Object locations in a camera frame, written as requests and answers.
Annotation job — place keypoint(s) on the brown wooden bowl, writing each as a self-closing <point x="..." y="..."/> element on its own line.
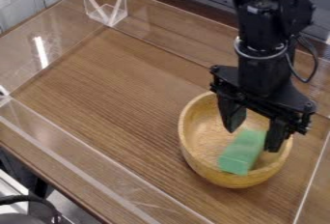
<point x="203" y="139"/>

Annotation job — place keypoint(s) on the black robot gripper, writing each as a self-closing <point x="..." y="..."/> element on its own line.
<point x="258" y="85"/>

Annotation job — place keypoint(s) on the green rectangular block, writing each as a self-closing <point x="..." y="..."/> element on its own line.
<point x="240" y="154"/>

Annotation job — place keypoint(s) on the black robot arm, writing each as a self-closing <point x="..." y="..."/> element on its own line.
<point x="270" y="26"/>

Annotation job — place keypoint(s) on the clear acrylic tray walls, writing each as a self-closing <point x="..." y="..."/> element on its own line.
<point x="91" y="99"/>

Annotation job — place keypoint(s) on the clear acrylic corner bracket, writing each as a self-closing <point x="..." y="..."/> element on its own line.
<point x="107" y="14"/>

